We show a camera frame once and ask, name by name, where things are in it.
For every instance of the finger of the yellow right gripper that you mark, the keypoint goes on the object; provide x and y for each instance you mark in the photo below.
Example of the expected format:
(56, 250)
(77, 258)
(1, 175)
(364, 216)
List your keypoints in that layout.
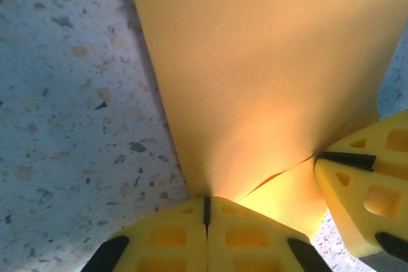
(360, 202)
(382, 138)

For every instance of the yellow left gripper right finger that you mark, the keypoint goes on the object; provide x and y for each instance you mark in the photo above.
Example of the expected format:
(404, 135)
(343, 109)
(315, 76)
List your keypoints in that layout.
(248, 240)

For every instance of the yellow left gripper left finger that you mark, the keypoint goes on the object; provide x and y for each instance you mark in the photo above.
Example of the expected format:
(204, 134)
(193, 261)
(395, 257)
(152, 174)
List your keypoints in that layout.
(165, 240)

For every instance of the orange square paper sheet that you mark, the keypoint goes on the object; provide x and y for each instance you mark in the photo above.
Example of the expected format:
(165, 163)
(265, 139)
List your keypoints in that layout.
(255, 77)

